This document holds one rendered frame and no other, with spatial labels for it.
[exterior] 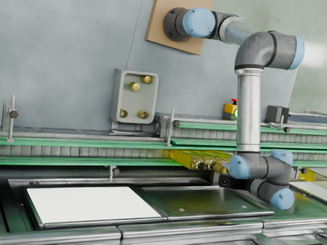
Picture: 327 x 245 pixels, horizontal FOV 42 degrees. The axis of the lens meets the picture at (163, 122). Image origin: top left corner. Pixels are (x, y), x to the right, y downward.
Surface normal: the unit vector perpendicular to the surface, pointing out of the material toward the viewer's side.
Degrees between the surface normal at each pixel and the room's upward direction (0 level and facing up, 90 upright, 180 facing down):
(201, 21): 12
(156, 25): 5
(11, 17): 0
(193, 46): 5
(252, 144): 23
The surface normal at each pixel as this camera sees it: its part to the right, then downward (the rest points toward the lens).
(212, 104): 0.44, 0.20
